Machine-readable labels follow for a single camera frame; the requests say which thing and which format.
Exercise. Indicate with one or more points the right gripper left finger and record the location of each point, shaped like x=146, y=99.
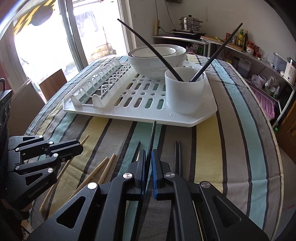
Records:
x=96, y=212

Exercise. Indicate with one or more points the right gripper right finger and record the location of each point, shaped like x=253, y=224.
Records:
x=202, y=211

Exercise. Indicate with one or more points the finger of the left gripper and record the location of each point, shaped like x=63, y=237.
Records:
x=27, y=147
x=28, y=182

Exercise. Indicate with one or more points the black chopstick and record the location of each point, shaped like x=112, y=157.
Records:
x=163, y=60
x=134, y=157
x=206, y=65
x=151, y=143
x=180, y=170

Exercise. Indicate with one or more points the metal kitchen shelf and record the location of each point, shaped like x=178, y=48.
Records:
x=257, y=66

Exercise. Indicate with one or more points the wooden chair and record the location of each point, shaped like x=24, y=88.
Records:
x=51, y=85

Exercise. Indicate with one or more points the striped tablecloth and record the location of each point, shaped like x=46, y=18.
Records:
x=235, y=149

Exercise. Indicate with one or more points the white plastic dish rack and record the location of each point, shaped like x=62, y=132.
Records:
x=117, y=91

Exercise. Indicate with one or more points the white cylindrical utensil cup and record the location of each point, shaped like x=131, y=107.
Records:
x=184, y=97

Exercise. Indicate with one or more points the pink lid storage bin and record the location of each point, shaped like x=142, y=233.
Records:
x=266, y=103

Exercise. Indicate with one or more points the large white ceramic bowl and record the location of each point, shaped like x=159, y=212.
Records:
x=147, y=64

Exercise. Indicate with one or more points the inner white bowl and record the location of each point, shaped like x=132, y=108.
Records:
x=147, y=53

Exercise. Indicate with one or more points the clear plastic container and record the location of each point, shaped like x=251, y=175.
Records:
x=279, y=63

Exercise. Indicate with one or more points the wooden cutting board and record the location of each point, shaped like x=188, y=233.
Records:
x=222, y=42

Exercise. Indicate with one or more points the black induction cooker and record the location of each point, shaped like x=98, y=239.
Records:
x=190, y=34

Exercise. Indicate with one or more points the green oil bottle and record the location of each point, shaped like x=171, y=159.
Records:
x=240, y=39

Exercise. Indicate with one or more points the dark soy sauce bottle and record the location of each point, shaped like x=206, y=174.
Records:
x=245, y=40

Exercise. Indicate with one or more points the beige power strip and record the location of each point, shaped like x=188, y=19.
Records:
x=156, y=27

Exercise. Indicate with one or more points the stainless steel steamer pot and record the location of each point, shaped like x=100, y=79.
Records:
x=190, y=23

